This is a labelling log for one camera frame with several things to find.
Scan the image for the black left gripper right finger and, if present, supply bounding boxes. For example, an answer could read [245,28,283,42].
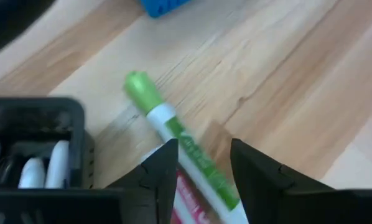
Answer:
[230,139,372,224]

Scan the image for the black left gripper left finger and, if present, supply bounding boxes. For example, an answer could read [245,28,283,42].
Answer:
[0,139,180,224]

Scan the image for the black plastic basket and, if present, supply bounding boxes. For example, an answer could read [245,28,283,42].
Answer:
[0,96,96,190]

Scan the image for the green fat Expo marker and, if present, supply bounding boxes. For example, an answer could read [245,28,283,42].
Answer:
[123,70,249,224]

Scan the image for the pink fat Expo marker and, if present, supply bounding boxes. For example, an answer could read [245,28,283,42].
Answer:
[170,169,212,224]

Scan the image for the blue plastic basket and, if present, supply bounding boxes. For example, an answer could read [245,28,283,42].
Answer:
[141,0,193,19]

